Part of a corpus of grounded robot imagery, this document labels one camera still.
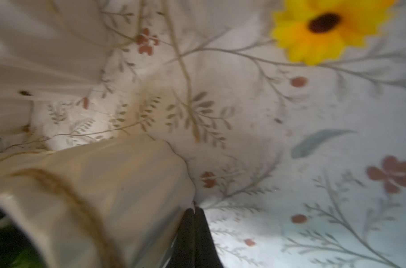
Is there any shelf sunflower pot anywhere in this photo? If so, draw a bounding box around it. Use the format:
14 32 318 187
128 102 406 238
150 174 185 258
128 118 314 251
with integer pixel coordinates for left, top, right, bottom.
271 0 396 65
0 135 196 268
0 0 130 141

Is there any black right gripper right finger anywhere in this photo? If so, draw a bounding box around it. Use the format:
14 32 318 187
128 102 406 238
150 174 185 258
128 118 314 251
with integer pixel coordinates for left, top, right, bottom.
195 207 223 268

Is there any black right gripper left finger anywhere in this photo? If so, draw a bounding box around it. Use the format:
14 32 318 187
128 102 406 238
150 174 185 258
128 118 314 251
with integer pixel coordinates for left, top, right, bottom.
166 208 195 268

